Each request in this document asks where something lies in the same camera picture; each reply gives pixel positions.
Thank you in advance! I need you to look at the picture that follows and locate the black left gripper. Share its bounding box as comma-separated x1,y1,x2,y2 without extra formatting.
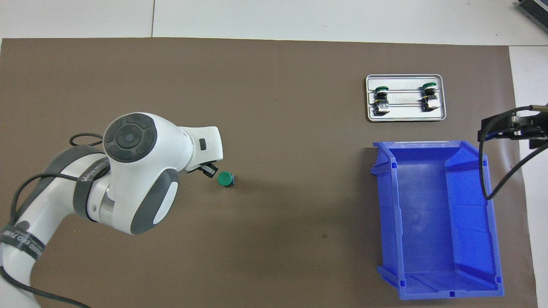
186,161,219,178

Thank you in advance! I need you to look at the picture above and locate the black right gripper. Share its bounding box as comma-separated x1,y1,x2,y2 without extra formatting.
479,105,548,150

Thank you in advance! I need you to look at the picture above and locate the green push button switch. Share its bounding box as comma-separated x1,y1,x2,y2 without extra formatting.
217,171,236,189
421,82,440,113
373,86,391,116

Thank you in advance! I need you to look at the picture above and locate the brown table mat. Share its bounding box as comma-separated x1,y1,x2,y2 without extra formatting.
0,38,539,308

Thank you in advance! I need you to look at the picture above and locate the grey metal tray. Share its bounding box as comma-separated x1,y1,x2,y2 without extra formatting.
365,74,447,123

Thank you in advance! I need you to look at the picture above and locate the blue plastic storage bin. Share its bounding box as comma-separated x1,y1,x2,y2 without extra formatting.
370,140,505,301

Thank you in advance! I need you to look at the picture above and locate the grey ribbed device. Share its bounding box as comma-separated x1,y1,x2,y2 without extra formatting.
516,0,548,23

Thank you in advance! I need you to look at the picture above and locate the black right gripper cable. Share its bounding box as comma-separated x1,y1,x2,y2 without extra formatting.
478,105,548,201

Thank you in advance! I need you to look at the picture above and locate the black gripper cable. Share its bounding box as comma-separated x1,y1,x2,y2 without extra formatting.
0,133,107,308
478,105,548,201

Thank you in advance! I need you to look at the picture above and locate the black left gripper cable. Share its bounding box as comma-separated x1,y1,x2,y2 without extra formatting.
0,133,107,308

